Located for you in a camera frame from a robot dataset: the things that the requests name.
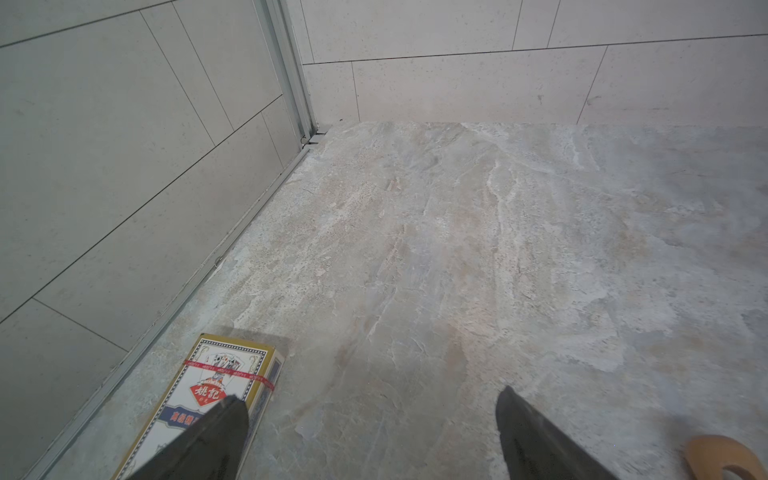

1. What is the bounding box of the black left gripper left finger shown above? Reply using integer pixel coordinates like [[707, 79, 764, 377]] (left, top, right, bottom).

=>
[[130, 395, 249, 480]]

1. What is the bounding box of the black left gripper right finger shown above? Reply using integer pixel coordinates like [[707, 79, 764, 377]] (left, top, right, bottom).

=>
[[495, 386, 616, 480]]

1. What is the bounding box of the playing card box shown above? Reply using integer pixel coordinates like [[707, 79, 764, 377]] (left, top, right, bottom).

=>
[[113, 334, 285, 479]]

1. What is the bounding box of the cream skimmer wooden handle left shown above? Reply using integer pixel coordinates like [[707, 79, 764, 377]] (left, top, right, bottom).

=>
[[684, 435, 767, 480]]

